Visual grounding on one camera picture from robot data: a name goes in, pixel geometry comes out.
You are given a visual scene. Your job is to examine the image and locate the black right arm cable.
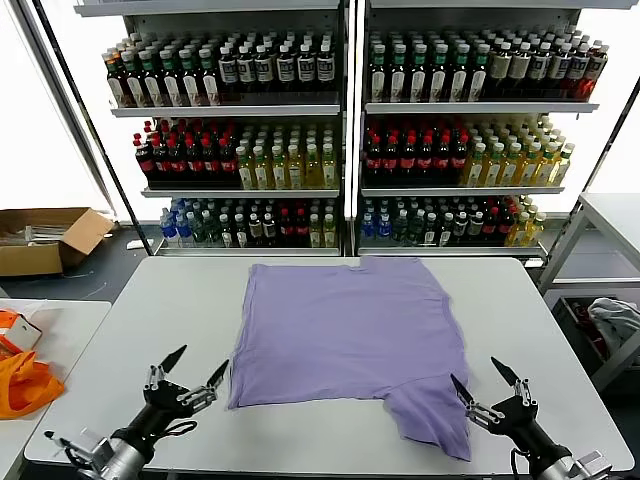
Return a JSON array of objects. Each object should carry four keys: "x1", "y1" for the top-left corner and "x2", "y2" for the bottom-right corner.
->
[{"x1": 508, "y1": 446, "x2": 532, "y2": 480}]

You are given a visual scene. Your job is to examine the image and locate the dark tea bottle green label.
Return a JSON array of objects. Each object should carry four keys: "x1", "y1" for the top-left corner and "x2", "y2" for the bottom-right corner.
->
[
  {"x1": 138, "y1": 48, "x2": 164, "y2": 108},
  {"x1": 198, "y1": 46, "x2": 221, "y2": 107},
  {"x1": 121, "y1": 49, "x2": 147, "y2": 108},
  {"x1": 369, "y1": 43, "x2": 389, "y2": 104},
  {"x1": 431, "y1": 43, "x2": 451, "y2": 104},
  {"x1": 410, "y1": 43, "x2": 431, "y2": 104},
  {"x1": 450, "y1": 43, "x2": 471, "y2": 104},
  {"x1": 469, "y1": 43, "x2": 491, "y2": 104},
  {"x1": 178, "y1": 46, "x2": 202, "y2": 107},
  {"x1": 158, "y1": 47, "x2": 183, "y2": 108},
  {"x1": 390, "y1": 43, "x2": 410, "y2": 104}
]

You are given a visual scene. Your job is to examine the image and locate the white slanted frame post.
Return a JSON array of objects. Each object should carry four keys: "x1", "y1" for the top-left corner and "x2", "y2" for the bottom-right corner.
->
[{"x1": 7, "y1": 0, "x2": 120, "y2": 219}]

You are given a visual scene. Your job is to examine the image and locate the clear plastic packets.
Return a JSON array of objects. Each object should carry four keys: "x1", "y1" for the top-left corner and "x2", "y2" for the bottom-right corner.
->
[{"x1": 0, "y1": 223, "x2": 69, "y2": 247}]

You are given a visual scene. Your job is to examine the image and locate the orange cloth bag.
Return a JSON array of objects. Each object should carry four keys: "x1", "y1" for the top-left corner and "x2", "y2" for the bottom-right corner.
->
[{"x1": 0, "y1": 349, "x2": 66, "y2": 420}]

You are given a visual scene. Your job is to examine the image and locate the red drink bottle white label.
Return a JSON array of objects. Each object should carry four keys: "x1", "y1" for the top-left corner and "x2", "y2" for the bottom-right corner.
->
[{"x1": 582, "y1": 45, "x2": 610, "y2": 102}]

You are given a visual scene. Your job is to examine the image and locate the yellow tea bottle white cap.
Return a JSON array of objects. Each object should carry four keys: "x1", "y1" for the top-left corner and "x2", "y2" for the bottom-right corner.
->
[
  {"x1": 552, "y1": 141, "x2": 576, "y2": 186},
  {"x1": 464, "y1": 142, "x2": 489, "y2": 187},
  {"x1": 252, "y1": 144, "x2": 272, "y2": 191},
  {"x1": 501, "y1": 143, "x2": 524, "y2": 187},
  {"x1": 483, "y1": 142, "x2": 506, "y2": 187},
  {"x1": 320, "y1": 143, "x2": 339, "y2": 190},
  {"x1": 287, "y1": 143, "x2": 306, "y2": 190},
  {"x1": 519, "y1": 142, "x2": 543, "y2": 187},
  {"x1": 304, "y1": 143, "x2": 323, "y2": 190},
  {"x1": 236, "y1": 145, "x2": 255, "y2": 191},
  {"x1": 537, "y1": 142, "x2": 561, "y2": 187},
  {"x1": 270, "y1": 144, "x2": 289, "y2": 190}
]

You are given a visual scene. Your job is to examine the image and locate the orange and white carton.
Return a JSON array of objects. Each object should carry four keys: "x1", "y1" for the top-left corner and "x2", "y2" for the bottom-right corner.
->
[{"x1": 0, "y1": 308, "x2": 44, "y2": 357}]

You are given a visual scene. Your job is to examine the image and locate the red packaged item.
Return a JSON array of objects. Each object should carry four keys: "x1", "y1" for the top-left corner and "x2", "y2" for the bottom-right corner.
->
[{"x1": 574, "y1": 301, "x2": 609, "y2": 359}]

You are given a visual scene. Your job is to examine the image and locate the grey metal shelving unit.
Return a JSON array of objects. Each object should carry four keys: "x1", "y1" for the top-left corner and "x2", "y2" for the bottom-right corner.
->
[
  {"x1": 355, "y1": 0, "x2": 601, "y2": 257},
  {"x1": 73, "y1": 0, "x2": 352, "y2": 257}
]

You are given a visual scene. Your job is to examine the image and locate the amber tea bottle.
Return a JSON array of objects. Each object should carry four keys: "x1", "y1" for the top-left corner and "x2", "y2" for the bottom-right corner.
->
[{"x1": 103, "y1": 49, "x2": 127, "y2": 109}]

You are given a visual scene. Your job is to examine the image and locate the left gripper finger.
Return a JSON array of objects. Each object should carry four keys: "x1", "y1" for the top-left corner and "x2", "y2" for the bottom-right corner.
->
[
  {"x1": 143, "y1": 344, "x2": 188, "y2": 393},
  {"x1": 176, "y1": 358, "x2": 230, "y2": 408}
]

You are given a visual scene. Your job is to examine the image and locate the open cardboard box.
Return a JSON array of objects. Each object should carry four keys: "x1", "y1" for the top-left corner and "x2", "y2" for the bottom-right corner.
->
[{"x1": 0, "y1": 207, "x2": 119, "y2": 278}]

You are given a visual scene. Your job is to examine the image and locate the small cola bottle red cap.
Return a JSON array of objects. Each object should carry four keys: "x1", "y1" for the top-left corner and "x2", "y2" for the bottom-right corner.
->
[
  {"x1": 293, "y1": 208, "x2": 310, "y2": 248},
  {"x1": 498, "y1": 204, "x2": 516, "y2": 240},
  {"x1": 484, "y1": 207, "x2": 502, "y2": 242},
  {"x1": 277, "y1": 208, "x2": 295, "y2": 248}
]

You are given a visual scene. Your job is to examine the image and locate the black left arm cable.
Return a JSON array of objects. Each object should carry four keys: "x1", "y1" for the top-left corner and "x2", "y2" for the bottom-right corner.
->
[{"x1": 149, "y1": 419, "x2": 199, "y2": 444}]

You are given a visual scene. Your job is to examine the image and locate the white side table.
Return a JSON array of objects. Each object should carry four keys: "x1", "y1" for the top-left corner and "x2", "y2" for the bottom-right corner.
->
[{"x1": 0, "y1": 298, "x2": 114, "y2": 480}]

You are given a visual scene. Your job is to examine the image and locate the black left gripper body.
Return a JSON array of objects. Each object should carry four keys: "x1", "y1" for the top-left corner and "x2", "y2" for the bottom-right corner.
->
[{"x1": 113, "y1": 382, "x2": 199, "y2": 454}]

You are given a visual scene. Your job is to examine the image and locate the light grey crumpled garment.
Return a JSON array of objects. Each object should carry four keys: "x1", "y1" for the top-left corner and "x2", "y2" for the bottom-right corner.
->
[{"x1": 587, "y1": 297, "x2": 640, "y2": 362}]

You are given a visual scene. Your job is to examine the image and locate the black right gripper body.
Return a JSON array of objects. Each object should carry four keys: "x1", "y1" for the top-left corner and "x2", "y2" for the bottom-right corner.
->
[{"x1": 477, "y1": 393, "x2": 572, "y2": 469}]

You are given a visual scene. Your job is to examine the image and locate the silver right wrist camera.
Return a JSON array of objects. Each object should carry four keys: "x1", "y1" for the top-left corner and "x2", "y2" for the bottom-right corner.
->
[{"x1": 574, "y1": 449, "x2": 614, "y2": 479}]

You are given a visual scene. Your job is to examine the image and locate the purple t-shirt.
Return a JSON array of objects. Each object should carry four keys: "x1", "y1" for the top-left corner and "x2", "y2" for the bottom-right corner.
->
[{"x1": 227, "y1": 255, "x2": 474, "y2": 462}]

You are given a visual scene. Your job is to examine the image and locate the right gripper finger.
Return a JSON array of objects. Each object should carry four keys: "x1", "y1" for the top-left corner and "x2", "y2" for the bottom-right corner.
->
[
  {"x1": 490, "y1": 355, "x2": 540, "y2": 409},
  {"x1": 450, "y1": 373, "x2": 504, "y2": 427}
]

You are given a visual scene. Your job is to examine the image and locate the dark drink bottle white label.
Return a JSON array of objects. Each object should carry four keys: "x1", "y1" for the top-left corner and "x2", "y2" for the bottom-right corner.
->
[
  {"x1": 254, "y1": 43, "x2": 274, "y2": 94},
  {"x1": 548, "y1": 42, "x2": 572, "y2": 99},
  {"x1": 236, "y1": 43, "x2": 257, "y2": 94},
  {"x1": 296, "y1": 43, "x2": 317, "y2": 94},
  {"x1": 529, "y1": 41, "x2": 553, "y2": 99},
  {"x1": 276, "y1": 43, "x2": 297, "y2": 94},
  {"x1": 566, "y1": 43, "x2": 591, "y2": 100},
  {"x1": 218, "y1": 44, "x2": 239, "y2": 94},
  {"x1": 315, "y1": 43, "x2": 336, "y2": 94}
]

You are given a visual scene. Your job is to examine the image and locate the grey metal frame table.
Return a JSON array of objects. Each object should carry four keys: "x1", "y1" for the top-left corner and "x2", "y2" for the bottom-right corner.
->
[{"x1": 537, "y1": 192, "x2": 640, "y2": 396}]

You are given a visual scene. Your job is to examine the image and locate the black slanted pole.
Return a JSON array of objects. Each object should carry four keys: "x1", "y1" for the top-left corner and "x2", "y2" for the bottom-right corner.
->
[
  {"x1": 542, "y1": 79, "x2": 640, "y2": 261},
  {"x1": 35, "y1": 0, "x2": 154, "y2": 254}
]

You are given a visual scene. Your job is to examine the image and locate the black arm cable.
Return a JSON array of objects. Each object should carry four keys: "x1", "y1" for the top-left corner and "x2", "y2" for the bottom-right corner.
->
[
  {"x1": 508, "y1": 446, "x2": 532, "y2": 480},
  {"x1": 149, "y1": 419, "x2": 199, "y2": 444}
]

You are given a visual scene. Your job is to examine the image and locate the dark storage crate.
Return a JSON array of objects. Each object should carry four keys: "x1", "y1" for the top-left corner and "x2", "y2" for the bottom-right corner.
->
[{"x1": 558, "y1": 294, "x2": 616, "y2": 376}]

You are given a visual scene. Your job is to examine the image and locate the dark bottle beige label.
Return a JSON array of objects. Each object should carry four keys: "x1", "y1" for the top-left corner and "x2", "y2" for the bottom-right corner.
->
[
  {"x1": 509, "y1": 41, "x2": 533, "y2": 99},
  {"x1": 488, "y1": 41, "x2": 513, "y2": 99}
]

